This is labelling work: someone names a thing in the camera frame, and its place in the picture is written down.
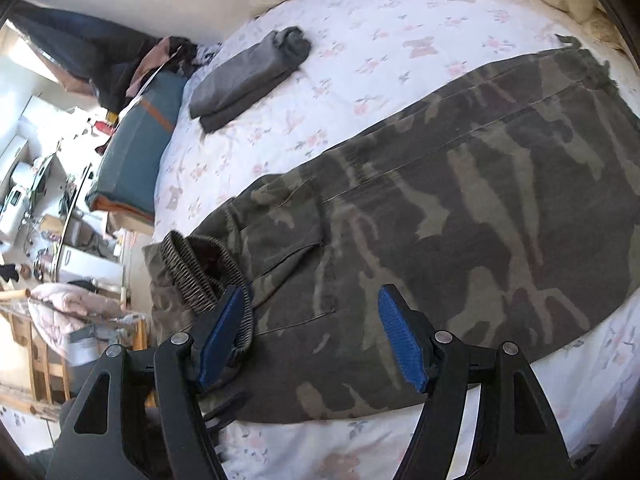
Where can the dark hanging clothes pile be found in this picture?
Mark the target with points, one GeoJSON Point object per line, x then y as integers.
{"type": "Point", "coordinates": [99, 58]}

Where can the floral white bed sheet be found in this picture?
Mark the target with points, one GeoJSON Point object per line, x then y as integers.
{"type": "Point", "coordinates": [370, 59]}

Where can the teal bed footboard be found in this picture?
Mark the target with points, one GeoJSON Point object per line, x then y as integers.
{"type": "Point", "coordinates": [128, 170]}

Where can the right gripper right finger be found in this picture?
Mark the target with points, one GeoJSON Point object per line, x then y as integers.
{"type": "Point", "coordinates": [516, 434]}

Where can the pink blanket on chair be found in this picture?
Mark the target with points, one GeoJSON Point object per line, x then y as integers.
{"type": "Point", "coordinates": [60, 311]}

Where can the white washing machine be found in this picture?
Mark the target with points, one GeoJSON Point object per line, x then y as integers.
{"type": "Point", "coordinates": [29, 187]}

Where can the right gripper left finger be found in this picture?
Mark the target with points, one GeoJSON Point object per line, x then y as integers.
{"type": "Point", "coordinates": [103, 436]}

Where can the camouflage pants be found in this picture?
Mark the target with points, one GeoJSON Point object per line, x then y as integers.
{"type": "Point", "coordinates": [504, 205]}

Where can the folded grey garment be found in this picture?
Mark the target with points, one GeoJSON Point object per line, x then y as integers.
{"type": "Point", "coordinates": [236, 85]}

